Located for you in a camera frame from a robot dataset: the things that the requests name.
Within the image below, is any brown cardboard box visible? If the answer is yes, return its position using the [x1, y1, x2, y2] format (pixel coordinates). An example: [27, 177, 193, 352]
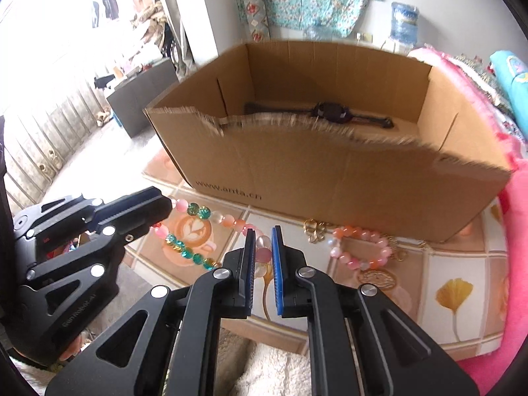
[143, 40, 513, 243]

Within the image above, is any pile of clothes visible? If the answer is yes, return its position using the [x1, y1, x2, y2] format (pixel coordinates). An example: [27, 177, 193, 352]
[88, 0, 174, 79]

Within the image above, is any clear plastic bottle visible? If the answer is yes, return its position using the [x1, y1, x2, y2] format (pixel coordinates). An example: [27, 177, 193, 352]
[304, 20, 328, 41]

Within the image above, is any printed tile-pattern tablecloth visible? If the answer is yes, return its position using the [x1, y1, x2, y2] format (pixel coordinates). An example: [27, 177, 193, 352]
[124, 148, 516, 357]

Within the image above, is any white fleece cloth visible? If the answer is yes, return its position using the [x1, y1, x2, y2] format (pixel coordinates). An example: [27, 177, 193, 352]
[8, 326, 310, 396]

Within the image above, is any light blue long cushion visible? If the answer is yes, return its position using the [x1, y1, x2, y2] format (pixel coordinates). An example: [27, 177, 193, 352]
[489, 49, 528, 124]

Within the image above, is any grey patterned pillow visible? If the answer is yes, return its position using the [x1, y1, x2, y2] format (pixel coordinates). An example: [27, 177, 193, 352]
[241, 0, 273, 43]

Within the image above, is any blue water jug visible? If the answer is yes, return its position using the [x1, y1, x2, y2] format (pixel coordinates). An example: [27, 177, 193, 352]
[381, 1, 419, 54]

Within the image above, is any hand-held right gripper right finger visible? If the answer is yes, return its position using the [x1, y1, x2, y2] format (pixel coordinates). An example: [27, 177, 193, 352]
[271, 225, 482, 396]

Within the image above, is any pink fleece blanket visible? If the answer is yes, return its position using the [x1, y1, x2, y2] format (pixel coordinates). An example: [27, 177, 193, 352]
[406, 47, 528, 396]

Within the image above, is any floral folded quilt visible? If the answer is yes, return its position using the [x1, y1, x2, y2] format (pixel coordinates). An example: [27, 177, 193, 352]
[454, 55, 528, 153]

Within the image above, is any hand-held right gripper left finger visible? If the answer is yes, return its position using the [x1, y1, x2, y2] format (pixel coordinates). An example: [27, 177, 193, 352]
[45, 227, 257, 396]

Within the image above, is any black wristwatch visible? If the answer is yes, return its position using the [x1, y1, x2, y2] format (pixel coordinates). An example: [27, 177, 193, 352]
[243, 101, 394, 129]

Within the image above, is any dark cabinet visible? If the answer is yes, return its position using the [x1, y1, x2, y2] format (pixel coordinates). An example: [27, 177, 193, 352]
[106, 58, 180, 138]

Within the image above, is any green and pink bead bracelet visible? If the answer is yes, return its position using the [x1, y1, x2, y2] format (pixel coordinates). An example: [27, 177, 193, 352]
[150, 198, 273, 279]

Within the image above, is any person's left hand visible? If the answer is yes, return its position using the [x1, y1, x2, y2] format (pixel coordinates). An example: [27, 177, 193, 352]
[58, 332, 85, 363]

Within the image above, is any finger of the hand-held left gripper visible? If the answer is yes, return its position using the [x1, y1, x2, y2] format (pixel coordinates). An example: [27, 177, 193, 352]
[13, 187, 166, 240]
[12, 199, 174, 364]

